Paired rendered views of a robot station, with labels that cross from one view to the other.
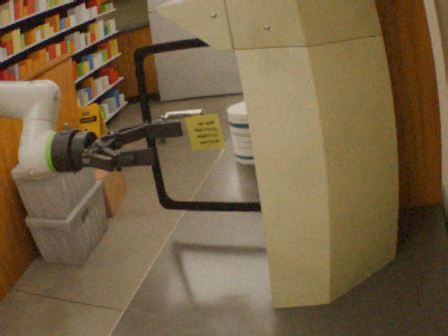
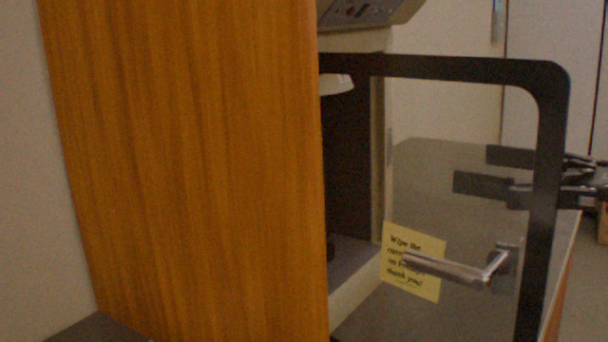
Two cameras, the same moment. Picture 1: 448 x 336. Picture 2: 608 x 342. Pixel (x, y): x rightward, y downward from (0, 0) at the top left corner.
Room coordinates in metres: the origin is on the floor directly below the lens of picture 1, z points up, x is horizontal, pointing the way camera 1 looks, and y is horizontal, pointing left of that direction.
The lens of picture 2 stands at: (1.69, 0.07, 1.43)
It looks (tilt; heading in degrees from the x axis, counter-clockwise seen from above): 18 degrees down; 198
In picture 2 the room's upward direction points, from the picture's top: 3 degrees counter-clockwise
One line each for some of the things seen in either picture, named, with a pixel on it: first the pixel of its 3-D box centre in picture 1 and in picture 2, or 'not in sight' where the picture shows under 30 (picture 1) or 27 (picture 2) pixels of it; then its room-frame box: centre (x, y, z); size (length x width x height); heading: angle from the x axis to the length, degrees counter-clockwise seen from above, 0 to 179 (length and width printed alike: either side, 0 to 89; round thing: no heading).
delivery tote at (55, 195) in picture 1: (56, 175); not in sight; (3.07, 1.02, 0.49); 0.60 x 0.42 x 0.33; 163
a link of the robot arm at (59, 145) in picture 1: (69, 149); not in sight; (1.11, 0.32, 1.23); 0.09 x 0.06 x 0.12; 161
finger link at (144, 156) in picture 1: (137, 157); not in sight; (0.98, 0.14, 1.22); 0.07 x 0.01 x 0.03; 71
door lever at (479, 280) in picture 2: not in sight; (455, 263); (1.27, 0.07, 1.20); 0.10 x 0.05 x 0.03; 66
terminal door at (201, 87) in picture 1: (207, 123); (405, 241); (1.21, 0.02, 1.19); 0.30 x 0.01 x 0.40; 66
